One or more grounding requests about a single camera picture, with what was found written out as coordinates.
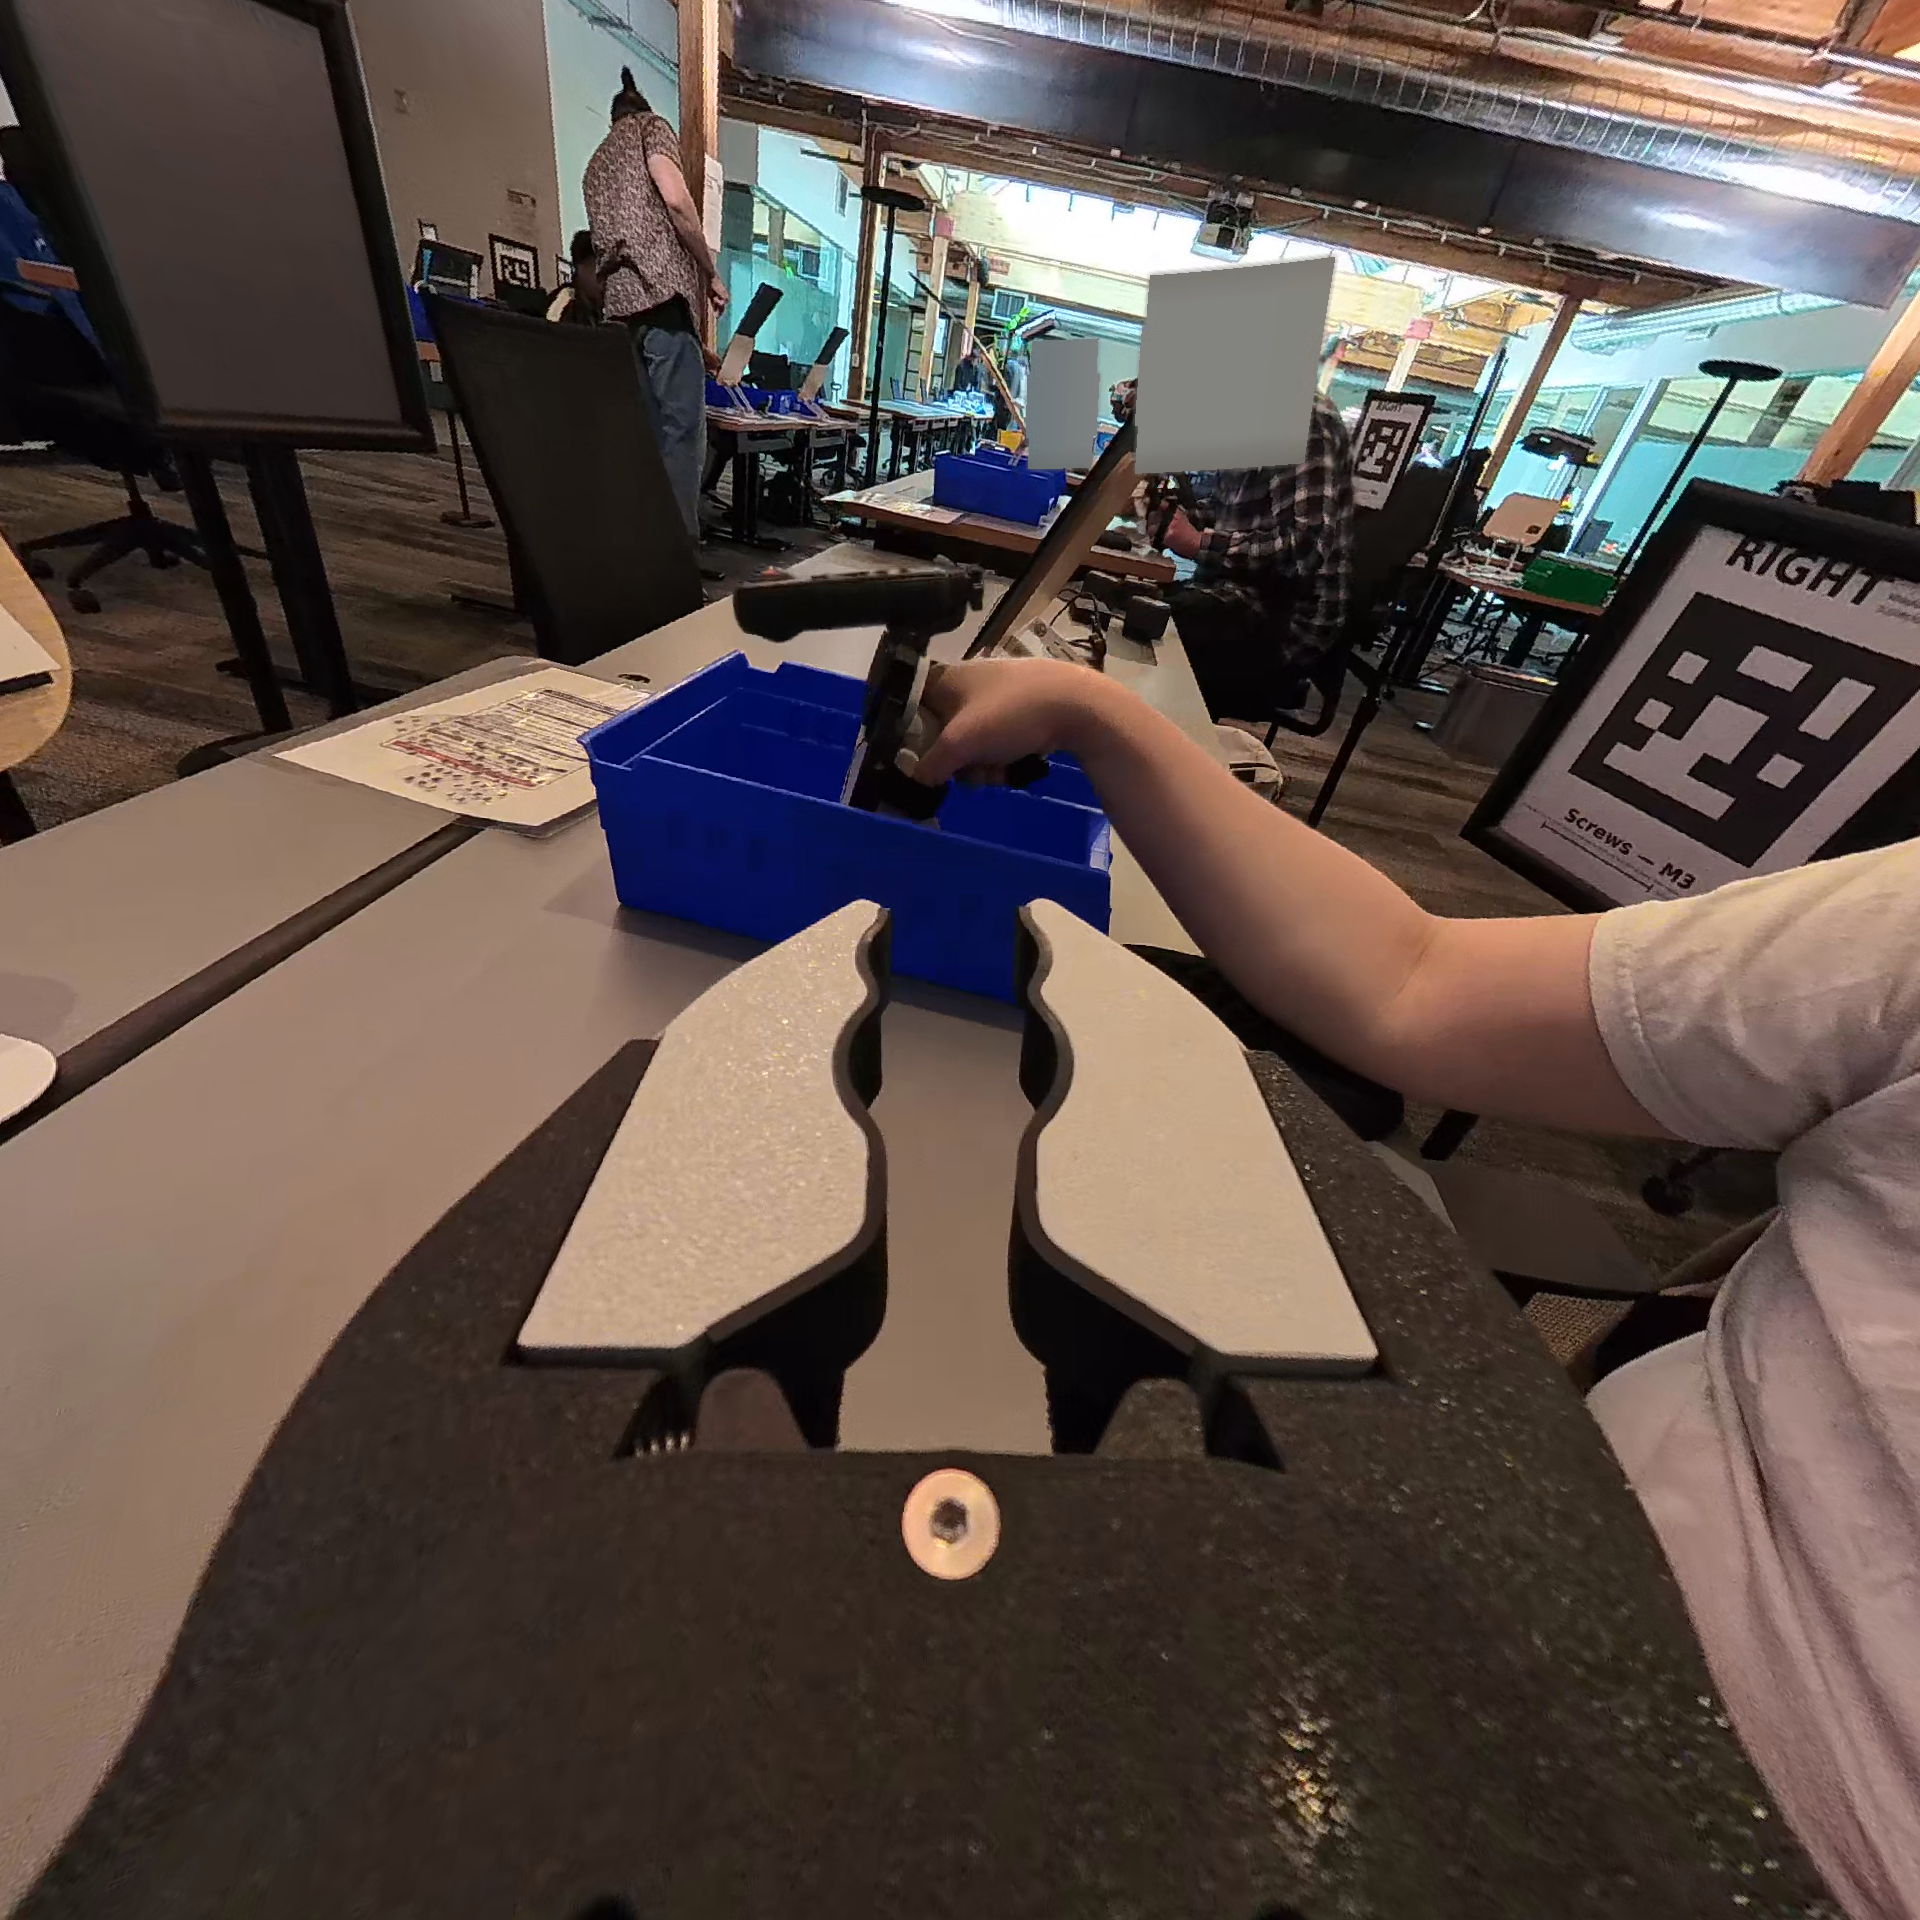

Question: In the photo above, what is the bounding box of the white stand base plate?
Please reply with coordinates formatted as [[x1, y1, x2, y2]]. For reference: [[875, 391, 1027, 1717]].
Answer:
[[0, 534, 74, 1127]]

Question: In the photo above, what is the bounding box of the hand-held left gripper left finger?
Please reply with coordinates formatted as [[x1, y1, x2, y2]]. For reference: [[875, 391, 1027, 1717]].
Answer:
[[516, 901, 895, 1450]]

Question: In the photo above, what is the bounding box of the framed marker sign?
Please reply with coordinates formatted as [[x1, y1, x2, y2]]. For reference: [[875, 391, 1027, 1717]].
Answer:
[[1464, 481, 1920, 913]]

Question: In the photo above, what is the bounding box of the dark board on white stand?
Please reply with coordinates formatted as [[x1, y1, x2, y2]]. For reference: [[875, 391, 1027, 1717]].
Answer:
[[961, 421, 1144, 664]]

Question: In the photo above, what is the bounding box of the grey metal bin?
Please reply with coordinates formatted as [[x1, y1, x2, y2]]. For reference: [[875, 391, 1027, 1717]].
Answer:
[[1431, 662, 1547, 759]]

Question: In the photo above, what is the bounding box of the wooden top work table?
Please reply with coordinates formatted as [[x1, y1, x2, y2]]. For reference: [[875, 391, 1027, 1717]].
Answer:
[[824, 478, 1186, 589]]

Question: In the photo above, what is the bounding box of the blue striped jacket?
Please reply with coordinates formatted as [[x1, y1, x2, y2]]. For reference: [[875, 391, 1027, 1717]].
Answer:
[[0, 181, 107, 453]]

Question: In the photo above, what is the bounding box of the black framed easel board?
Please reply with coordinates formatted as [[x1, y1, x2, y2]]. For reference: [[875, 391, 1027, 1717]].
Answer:
[[0, 0, 436, 775]]

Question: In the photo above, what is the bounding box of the blue plastic bin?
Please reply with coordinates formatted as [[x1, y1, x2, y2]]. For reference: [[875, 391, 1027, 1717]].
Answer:
[[584, 653, 1115, 1003], [933, 448, 1069, 529]]

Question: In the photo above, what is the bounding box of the silver ventilation duct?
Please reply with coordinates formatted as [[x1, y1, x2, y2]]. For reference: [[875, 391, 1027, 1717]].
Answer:
[[961, 0, 1920, 153]]

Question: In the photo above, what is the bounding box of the black floor stand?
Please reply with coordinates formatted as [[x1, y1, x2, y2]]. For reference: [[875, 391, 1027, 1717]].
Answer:
[[1305, 345, 1519, 827]]

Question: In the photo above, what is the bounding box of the laminated barcode sheet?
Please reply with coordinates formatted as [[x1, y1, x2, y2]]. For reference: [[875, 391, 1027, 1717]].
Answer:
[[276, 671, 655, 837]]

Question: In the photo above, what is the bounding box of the person's right hand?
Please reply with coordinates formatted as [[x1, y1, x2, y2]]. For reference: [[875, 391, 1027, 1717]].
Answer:
[[907, 657, 1122, 789]]

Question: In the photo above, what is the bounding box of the person's right forearm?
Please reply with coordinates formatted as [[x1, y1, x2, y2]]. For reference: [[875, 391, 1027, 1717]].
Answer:
[[1072, 674, 1667, 1143]]

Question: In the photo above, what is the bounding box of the black floor lamp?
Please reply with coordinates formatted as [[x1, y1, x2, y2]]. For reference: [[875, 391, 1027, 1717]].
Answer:
[[1611, 360, 1788, 578], [858, 183, 928, 408]]

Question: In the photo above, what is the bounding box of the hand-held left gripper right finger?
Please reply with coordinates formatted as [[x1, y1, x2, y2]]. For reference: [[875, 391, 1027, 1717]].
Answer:
[[1018, 896, 1379, 1450]]

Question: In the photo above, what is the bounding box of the black office chair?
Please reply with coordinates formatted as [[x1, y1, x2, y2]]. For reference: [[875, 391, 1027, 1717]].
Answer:
[[1245, 450, 1488, 736], [423, 293, 707, 671]]

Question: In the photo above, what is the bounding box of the far work table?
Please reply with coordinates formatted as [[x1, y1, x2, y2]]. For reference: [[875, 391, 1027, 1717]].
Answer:
[[705, 398, 865, 550]]

